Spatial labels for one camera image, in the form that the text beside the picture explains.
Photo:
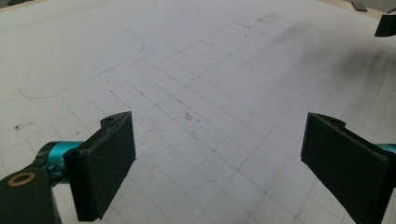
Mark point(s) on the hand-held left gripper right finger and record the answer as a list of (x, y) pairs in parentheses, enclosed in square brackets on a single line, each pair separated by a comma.
[(342, 168)]

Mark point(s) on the grey metal bracket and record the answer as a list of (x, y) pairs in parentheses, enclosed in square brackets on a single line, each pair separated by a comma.
[(359, 5)]

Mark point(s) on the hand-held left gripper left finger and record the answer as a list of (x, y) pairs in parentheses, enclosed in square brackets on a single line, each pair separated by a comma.
[(102, 161)]

